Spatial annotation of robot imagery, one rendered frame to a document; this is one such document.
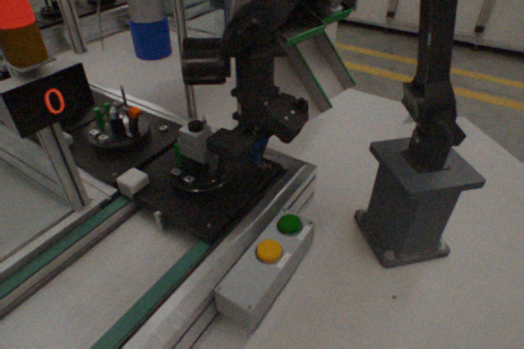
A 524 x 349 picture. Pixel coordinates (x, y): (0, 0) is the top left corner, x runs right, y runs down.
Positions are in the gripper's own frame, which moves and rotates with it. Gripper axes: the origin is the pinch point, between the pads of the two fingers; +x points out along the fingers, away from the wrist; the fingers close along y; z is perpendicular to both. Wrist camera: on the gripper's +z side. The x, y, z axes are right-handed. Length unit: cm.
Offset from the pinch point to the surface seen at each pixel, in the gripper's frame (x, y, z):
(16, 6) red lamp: -24.5, -19.0, -22.6
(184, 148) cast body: 4.5, -2.3, -15.0
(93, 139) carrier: 9.9, -5.9, -40.6
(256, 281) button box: 13.2, -14.2, 9.3
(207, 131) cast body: 1.1, 0.7, -11.5
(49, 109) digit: -10.4, -20.1, -22.5
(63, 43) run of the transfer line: 19, 42, -131
